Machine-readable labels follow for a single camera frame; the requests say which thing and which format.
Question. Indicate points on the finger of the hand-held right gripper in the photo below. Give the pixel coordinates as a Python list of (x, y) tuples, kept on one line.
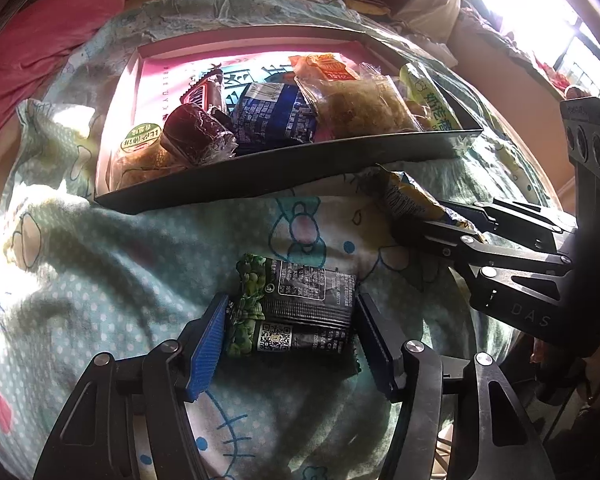
[(510, 215), (440, 237)]

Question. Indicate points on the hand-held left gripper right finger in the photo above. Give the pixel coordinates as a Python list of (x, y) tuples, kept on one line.
[(375, 350)]

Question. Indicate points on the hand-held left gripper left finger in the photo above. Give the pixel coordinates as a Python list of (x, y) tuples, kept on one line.
[(207, 355)]

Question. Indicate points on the yellow snack packet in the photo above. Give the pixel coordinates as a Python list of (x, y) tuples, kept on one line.
[(410, 200)]

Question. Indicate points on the black green pea packet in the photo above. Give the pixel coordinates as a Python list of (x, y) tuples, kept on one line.
[(300, 285), (280, 337)]

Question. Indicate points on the green snack packet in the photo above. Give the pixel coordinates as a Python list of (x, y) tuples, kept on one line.
[(430, 95)]

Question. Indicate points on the clear floss pastry packet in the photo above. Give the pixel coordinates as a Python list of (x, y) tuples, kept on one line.
[(360, 107)]

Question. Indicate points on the dark cardboard box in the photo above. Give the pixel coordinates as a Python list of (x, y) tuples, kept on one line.
[(280, 175)]

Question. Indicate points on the orange snack packet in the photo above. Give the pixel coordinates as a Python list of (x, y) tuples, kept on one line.
[(325, 67)]

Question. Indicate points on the blue snack packet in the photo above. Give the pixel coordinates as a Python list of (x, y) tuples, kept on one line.
[(270, 115)]

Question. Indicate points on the clear brown pastry packet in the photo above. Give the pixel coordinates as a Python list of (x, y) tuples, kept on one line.
[(140, 155)]

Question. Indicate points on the dark maroon snack packet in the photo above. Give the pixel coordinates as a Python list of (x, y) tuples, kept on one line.
[(195, 132)]

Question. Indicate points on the purple snack packet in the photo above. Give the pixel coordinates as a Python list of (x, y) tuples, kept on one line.
[(202, 92)]

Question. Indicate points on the person's right hand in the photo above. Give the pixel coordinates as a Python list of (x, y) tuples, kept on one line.
[(577, 93)]

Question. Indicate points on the cartoon printed blanket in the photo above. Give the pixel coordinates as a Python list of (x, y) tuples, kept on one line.
[(130, 270)]

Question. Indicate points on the clothes on windowsill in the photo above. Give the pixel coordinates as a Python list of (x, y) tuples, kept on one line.
[(530, 50)]

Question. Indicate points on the window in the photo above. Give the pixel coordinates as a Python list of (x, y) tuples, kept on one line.
[(540, 0)]

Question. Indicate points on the beige curtain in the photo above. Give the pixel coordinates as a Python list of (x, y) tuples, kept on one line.
[(435, 0)]

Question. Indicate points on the pink blanket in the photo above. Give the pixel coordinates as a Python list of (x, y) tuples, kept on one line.
[(40, 35)]

